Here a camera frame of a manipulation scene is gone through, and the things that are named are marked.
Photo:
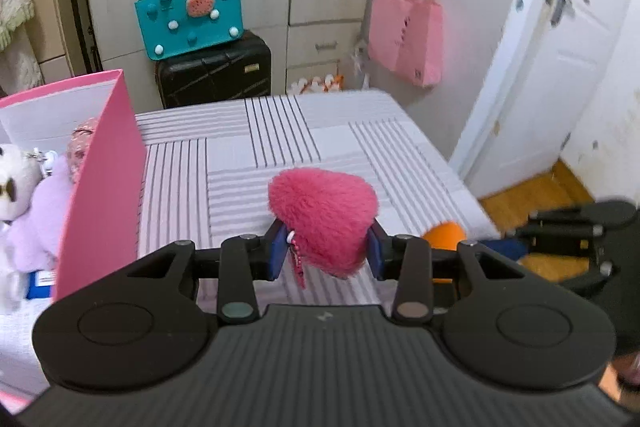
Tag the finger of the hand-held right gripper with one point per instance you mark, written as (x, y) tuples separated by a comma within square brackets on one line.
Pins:
[(560, 217), (555, 241)]

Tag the striped tablecloth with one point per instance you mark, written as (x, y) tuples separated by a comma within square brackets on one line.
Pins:
[(325, 127)]

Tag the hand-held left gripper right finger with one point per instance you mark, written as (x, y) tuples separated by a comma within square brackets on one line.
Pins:
[(374, 254)]

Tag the pink cardboard box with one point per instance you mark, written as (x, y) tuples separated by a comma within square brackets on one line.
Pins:
[(105, 207)]

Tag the pink tote bag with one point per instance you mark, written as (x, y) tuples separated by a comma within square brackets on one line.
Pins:
[(405, 37)]

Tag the pink heart plush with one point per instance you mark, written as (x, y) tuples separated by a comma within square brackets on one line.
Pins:
[(320, 217)]

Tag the pink floral cloth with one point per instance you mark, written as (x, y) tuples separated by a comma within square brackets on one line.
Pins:
[(80, 147)]

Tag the blue wet wipes pack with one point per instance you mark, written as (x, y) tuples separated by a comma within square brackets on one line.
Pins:
[(42, 287)]

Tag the white panda plush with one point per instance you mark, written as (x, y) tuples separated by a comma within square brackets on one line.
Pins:
[(12, 187)]

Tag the black suitcase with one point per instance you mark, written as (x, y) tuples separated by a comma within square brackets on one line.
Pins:
[(215, 77)]

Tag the white crinkled plastic bag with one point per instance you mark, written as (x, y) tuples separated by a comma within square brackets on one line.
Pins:
[(315, 84)]

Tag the purple plush toy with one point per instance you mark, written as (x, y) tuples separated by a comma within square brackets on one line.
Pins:
[(42, 227)]

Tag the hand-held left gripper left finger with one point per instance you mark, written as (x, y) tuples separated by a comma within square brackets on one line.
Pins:
[(277, 254)]

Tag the white door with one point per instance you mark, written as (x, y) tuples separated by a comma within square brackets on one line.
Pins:
[(575, 82)]

